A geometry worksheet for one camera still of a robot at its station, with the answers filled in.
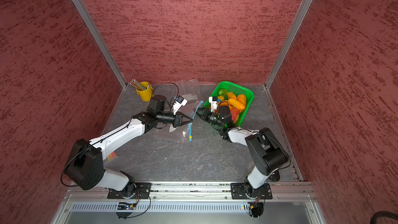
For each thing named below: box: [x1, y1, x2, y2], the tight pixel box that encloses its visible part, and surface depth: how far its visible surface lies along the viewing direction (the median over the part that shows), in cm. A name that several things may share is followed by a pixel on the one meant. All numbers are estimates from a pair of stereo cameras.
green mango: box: [217, 88, 229, 97], surface depth 109 cm
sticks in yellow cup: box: [129, 78, 151, 91], surface depth 102 cm
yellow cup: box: [135, 81, 155, 102], surface depth 109 cm
